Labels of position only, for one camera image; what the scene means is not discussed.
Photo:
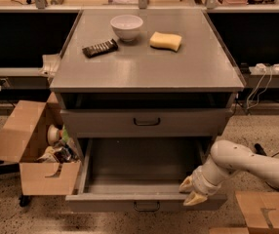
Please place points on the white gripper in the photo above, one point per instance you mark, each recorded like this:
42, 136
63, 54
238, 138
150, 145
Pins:
200, 181

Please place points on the grey drawer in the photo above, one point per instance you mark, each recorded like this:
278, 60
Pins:
145, 122
139, 174

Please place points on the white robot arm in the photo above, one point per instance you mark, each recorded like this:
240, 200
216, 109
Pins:
227, 158

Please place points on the grey top drawer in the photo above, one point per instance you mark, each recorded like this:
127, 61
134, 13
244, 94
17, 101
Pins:
145, 122

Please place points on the open cardboard box left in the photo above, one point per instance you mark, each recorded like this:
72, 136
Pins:
23, 139

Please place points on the black rod on floor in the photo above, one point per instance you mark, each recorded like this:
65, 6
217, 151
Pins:
259, 149

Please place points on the white cup in box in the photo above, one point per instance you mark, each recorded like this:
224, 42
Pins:
53, 135

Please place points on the yellow sponge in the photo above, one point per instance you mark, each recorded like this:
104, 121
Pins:
165, 41

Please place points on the dark snack bar wrapper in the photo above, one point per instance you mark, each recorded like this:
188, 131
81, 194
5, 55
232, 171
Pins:
100, 49

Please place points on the white bowl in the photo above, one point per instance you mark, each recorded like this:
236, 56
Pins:
126, 27

